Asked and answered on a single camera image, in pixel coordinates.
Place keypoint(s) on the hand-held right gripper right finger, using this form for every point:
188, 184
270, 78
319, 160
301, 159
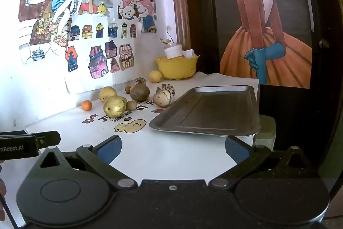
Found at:
237, 149

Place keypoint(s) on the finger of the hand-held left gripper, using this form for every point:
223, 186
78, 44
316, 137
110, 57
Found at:
49, 138

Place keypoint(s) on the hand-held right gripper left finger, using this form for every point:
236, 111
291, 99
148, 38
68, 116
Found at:
109, 149

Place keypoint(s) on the large yellow pear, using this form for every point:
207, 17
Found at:
114, 107

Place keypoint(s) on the grey metal tray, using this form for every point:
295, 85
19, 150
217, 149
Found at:
209, 111

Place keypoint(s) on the small green kiwi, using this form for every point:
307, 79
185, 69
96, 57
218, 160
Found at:
131, 106

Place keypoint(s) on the small orange kumquat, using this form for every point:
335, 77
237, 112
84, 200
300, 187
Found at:
86, 105

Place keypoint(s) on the small yellow pear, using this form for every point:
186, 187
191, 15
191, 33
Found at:
107, 93

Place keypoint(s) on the small brown round nut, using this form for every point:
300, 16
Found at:
127, 89

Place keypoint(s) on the large brown kiwi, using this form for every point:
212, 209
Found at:
140, 92

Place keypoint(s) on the white plastic box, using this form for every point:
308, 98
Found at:
266, 132

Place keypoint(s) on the white printed table mat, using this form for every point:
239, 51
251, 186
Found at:
166, 143

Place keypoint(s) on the yellow lemon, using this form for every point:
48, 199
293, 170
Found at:
155, 76

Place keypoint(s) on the coloured houses drawing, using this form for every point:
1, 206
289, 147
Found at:
96, 57

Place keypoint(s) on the yellow scalloped plastic bowl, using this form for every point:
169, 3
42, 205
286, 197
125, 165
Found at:
176, 68

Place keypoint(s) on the white paper cup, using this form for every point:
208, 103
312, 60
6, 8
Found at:
189, 54

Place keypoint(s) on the white plastic jar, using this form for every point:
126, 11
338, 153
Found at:
173, 50

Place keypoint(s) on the orange dress woman poster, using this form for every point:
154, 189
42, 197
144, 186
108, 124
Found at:
257, 30

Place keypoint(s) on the yellow flower sprig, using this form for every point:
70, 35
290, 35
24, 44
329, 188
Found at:
167, 37

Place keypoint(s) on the round metal door knob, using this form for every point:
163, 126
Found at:
324, 43

